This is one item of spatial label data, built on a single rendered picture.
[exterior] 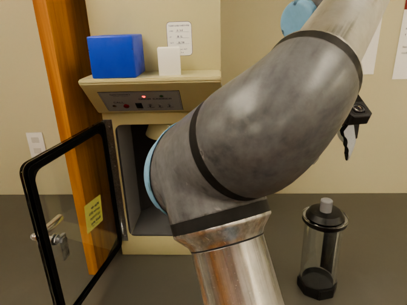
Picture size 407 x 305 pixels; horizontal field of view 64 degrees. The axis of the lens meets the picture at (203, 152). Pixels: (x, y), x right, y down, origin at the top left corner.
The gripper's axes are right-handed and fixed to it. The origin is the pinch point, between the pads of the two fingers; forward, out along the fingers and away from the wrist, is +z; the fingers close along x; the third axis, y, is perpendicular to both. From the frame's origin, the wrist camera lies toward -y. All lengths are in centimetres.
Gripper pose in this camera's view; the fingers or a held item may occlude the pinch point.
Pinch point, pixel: (332, 159)
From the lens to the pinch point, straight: 81.2
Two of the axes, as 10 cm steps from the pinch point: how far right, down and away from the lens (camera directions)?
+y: -1.8, -3.3, 9.3
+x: -9.8, 1.0, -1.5
